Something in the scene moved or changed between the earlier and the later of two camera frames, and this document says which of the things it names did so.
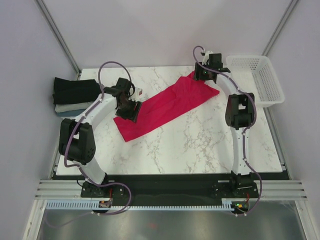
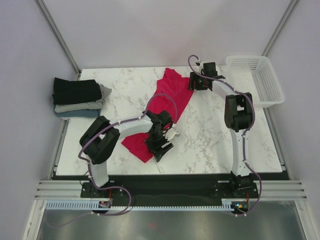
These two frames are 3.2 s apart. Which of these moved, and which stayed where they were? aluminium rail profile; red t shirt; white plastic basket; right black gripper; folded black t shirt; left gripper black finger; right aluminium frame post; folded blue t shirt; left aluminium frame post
Moved: red t shirt; right black gripper; left gripper black finger
Stayed: white plastic basket; folded black t shirt; right aluminium frame post; aluminium rail profile; left aluminium frame post; folded blue t shirt
